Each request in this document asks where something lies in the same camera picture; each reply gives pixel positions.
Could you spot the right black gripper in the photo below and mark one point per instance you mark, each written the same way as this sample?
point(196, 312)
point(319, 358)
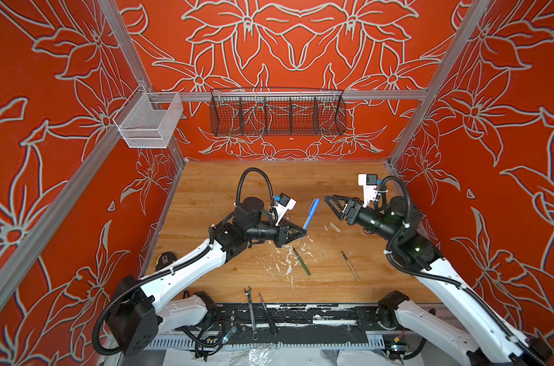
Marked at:
point(353, 211)

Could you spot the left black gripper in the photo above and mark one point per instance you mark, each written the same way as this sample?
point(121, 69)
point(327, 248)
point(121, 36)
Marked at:
point(282, 235)

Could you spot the blue pen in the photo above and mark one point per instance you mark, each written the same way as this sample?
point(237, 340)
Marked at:
point(311, 213)

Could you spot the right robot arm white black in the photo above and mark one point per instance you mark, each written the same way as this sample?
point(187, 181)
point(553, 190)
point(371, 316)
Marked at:
point(484, 338)

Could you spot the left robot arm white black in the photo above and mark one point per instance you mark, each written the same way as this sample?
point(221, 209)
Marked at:
point(141, 307)

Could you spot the green pen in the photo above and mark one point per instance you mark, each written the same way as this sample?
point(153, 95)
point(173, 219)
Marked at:
point(301, 261)

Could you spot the beige pen cap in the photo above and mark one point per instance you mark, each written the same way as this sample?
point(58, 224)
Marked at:
point(334, 227)

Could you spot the beige pen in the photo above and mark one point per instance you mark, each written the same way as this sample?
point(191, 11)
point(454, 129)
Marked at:
point(350, 266)

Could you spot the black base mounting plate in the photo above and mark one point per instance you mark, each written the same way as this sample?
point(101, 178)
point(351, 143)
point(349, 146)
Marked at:
point(314, 325)

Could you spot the black screwdriver tool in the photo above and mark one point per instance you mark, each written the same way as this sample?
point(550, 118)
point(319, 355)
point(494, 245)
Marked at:
point(273, 329)

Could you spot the silver wrench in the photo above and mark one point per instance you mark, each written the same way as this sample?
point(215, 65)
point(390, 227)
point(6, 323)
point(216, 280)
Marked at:
point(255, 333)

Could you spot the yellow black tape measure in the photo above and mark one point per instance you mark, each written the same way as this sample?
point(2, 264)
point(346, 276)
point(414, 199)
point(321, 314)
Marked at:
point(165, 262)

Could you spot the white mesh basket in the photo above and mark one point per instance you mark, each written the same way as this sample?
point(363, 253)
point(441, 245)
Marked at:
point(148, 120)

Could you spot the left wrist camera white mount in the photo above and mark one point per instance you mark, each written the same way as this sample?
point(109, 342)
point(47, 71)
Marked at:
point(283, 203)

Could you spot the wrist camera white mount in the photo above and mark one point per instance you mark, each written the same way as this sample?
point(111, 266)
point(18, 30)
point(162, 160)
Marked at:
point(283, 203)
point(369, 184)

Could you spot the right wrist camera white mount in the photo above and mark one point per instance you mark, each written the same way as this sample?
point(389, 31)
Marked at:
point(369, 184)

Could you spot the black wire basket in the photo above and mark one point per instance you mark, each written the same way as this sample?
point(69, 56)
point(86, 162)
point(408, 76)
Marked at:
point(277, 112)

